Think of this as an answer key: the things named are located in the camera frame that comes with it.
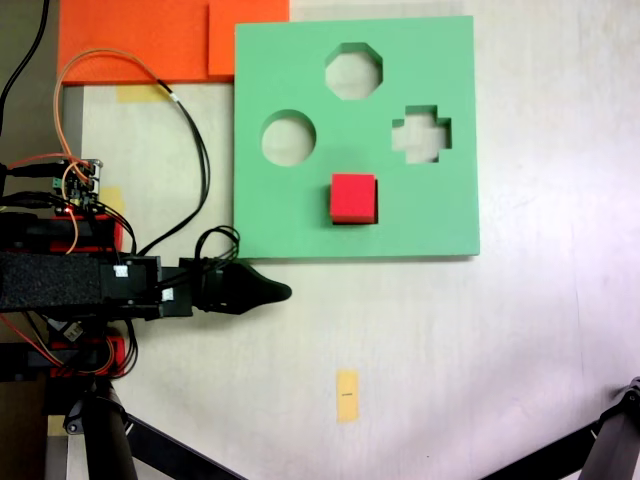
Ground red square block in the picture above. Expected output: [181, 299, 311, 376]
[328, 172, 380, 226]

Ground orange flat block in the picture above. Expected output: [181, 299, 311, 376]
[57, 0, 291, 86]

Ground black and red table clamp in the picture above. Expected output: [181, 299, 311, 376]
[0, 337, 126, 381]
[0, 212, 126, 254]

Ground black circuit board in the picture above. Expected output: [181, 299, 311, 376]
[47, 319, 86, 344]

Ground yellow tape with black mark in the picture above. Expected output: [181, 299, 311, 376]
[335, 368, 361, 425]

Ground green circuit board with connectors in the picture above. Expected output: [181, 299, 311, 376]
[51, 157, 105, 217]

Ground smooth black tripod leg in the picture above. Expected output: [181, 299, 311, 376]
[62, 377, 139, 480]

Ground green shape sorting board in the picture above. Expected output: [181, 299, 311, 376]
[233, 14, 481, 261]

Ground notched black tripod leg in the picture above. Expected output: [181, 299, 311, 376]
[577, 375, 640, 480]

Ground black gripper wire loop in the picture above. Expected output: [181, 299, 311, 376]
[199, 227, 242, 274]

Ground black arm wire loop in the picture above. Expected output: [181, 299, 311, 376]
[193, 225, 242, 311]

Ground black base wire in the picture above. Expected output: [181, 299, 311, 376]
[117, 319, 140, 379]

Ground black wire from orange loop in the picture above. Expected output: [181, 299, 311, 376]
[137, 79, 212, 256]

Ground orange wire bundle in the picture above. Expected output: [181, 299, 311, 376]
[0, 312, 116, 377]

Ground orange looped wire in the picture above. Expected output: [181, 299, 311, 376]
[53, 47, 177, 169]

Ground thick black cable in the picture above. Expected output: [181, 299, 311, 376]
[0, 0, 51, 139]

